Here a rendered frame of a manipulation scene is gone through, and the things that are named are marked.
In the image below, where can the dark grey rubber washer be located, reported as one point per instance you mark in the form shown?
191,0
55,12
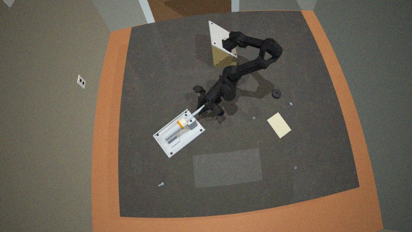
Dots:
275,95

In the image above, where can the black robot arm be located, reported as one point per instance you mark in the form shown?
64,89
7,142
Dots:
231,74

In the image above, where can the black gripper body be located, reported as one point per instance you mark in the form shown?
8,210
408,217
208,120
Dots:
211,96

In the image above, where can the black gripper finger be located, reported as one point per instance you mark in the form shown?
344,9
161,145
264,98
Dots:
200,102
205,108

